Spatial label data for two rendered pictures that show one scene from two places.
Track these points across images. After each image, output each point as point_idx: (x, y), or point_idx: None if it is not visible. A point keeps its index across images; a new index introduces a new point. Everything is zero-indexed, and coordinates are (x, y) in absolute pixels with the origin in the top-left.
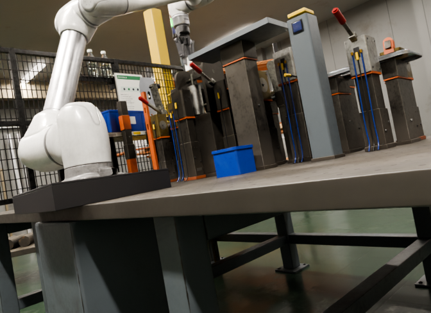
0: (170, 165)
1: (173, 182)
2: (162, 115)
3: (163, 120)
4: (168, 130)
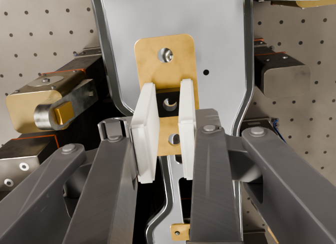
0: None
1: (75, 39)
2: None
3: None
4: None
